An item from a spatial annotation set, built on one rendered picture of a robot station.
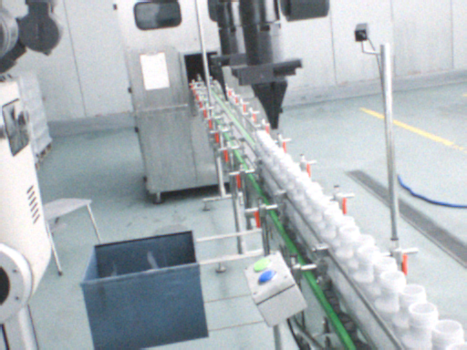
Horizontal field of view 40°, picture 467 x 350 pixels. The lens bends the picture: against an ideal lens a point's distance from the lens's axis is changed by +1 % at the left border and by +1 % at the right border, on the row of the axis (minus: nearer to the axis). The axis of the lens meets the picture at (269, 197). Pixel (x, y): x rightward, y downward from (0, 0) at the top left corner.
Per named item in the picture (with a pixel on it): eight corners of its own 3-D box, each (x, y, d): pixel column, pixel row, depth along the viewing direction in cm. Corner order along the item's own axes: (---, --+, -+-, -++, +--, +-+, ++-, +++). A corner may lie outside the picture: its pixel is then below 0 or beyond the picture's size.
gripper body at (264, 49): (306, 71, 93) (299, 18, 92) (236, 81, 92) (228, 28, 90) (296, 69, 100) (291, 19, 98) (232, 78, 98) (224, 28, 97)
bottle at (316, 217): (309, 264, 149) (302, 196, 145) (333, 259, 151) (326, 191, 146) (318, 273, 144) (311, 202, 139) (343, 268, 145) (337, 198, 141)
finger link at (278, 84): (295, 129, 95) (286, 66, 93) (246, 137, 94) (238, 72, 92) (285, 123, 102) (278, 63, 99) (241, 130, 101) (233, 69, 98)
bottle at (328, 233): (349, 278, 139) (343, 205, 135) (357, 289, 133) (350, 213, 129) (322, 283, 138) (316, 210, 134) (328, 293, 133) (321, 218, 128)
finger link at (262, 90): (309, 128, 95) (302, 63, 93) (262, 135, 95) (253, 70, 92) (299, 121, 102) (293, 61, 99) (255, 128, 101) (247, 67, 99)
